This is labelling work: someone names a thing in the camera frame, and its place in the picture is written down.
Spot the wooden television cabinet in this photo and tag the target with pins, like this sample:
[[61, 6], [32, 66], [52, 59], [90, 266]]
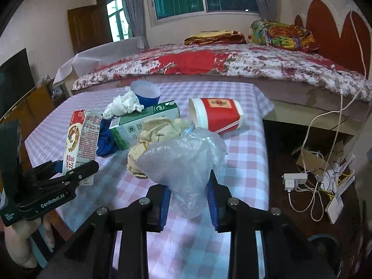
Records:
[[37, 104]]

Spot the pink checkered tablecloth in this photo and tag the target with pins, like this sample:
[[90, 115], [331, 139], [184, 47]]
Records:
[[247, 157]]

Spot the folded yellow and red blanket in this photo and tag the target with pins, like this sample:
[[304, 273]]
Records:
[[215, 37]]

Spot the blue plastic cup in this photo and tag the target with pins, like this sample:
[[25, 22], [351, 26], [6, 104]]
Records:
[[149, 100]]

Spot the small bright window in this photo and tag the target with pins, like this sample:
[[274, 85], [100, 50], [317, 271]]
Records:
[[117, 17]]

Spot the blue cloth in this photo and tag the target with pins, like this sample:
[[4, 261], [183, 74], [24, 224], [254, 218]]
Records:
[[104, 142]]

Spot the cardboard box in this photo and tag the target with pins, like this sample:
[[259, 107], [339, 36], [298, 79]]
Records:
[[308, 158]]

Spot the crumpled white tissue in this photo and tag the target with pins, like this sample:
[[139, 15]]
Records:
[[123, 103]]

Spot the red floral bedspread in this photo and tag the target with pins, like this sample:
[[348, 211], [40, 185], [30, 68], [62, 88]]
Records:
[[203, 61]]

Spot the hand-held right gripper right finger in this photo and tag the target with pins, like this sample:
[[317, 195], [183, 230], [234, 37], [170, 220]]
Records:
[[213, 209]]

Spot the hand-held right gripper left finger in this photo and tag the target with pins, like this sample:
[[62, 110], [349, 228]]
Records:
[[162, 209]]

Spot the red heart-shaped headboard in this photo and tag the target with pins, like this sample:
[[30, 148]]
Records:
[[322, 26]]

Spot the brown wooden door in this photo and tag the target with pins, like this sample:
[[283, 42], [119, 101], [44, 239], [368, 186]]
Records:
[[87, 29]]

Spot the white router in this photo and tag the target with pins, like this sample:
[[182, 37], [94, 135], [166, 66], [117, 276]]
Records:
[[338, 203]]

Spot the colourful pillow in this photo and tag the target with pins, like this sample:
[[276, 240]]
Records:
[[282, 36]]

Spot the red and white snack box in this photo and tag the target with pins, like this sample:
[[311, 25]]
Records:
[[84, 139]]

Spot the white power strip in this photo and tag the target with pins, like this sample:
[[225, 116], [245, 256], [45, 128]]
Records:
[[295, 181]]

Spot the large red and white paper cup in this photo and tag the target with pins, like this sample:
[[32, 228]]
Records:
[[223, 113]]

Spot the black television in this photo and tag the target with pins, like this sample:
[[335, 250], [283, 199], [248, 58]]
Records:
[[14, 81]]

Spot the clear plastic bag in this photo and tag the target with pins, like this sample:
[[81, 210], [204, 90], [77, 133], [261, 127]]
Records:
[[180, 165]]

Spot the white sheet-covered furniture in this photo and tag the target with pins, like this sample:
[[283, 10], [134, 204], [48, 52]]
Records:
[[96, 55]]

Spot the green and white milk carton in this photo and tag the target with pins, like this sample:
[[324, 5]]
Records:
[[133, 122]]

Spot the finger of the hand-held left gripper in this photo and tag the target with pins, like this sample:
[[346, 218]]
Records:
[[49, 168], [78, 173]]

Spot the person's left hand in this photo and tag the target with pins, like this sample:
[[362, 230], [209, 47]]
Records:
[[17, 244]]

